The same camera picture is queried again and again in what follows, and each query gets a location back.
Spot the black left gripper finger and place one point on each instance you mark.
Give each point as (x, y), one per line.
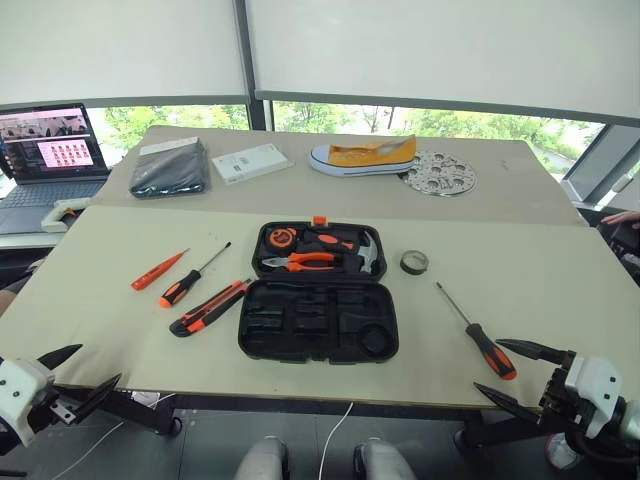
(97, 395)
(62, 354)

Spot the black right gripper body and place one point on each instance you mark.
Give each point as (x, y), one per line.
(557, 400)

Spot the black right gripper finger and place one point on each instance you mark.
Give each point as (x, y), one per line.
(540, 351)
(512, 404)

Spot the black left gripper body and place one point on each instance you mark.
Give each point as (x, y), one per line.
(52, 407)

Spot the orange voltage tester pen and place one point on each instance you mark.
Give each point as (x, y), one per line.
(150, 278)

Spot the orange black utility knife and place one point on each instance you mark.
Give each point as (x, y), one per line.
(205, 312)

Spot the black tape roll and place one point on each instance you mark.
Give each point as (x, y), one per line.
(414, 271)

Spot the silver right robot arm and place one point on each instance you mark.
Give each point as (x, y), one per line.
(631, 420)

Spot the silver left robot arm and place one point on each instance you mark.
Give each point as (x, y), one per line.
(9, 437)

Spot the black tool case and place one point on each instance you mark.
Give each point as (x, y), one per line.
(320, 320)

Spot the bystander bare hand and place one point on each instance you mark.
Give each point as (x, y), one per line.
(625, 217)

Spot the black table leg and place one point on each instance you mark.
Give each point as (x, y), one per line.
(495, 430)
(140, 410)

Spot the pink white floor object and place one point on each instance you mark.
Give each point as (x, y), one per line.
(557, 452)

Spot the black chair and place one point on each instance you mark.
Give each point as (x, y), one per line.
(20, 270)
(625, 250)

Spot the white handheld device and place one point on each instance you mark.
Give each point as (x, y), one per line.
(52, 217)

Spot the grey rounded robot leg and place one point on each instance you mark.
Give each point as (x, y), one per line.
(382, 460)
(262, 460)

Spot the steel claw hammer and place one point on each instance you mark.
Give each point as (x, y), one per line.
(370, 250)

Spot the perforated metal disc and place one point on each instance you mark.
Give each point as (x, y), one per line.
(440, 180)

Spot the grey laptop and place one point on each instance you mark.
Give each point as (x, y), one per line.
(50, 145)

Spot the black folded cloth package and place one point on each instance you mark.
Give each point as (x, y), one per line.
(170, 170)

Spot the orange black tape measure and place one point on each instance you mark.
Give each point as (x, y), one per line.
(280, 239)

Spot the yellow canvas shoe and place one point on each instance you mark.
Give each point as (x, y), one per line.
(360, 157)

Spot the white flat box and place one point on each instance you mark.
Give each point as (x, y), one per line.
(250, 162)

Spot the white roller blind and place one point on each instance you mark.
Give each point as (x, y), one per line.
(125, 50)
(425, 50)

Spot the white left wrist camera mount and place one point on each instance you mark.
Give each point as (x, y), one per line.
(20, 390)

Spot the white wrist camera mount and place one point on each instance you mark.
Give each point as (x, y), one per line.
(20, 390)
(597, 385)

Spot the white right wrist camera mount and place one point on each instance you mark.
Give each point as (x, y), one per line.
(597, 385)

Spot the grey slanted window frame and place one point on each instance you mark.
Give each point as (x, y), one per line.
(600, 160)

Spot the grey window post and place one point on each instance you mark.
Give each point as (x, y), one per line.
(260, 115)

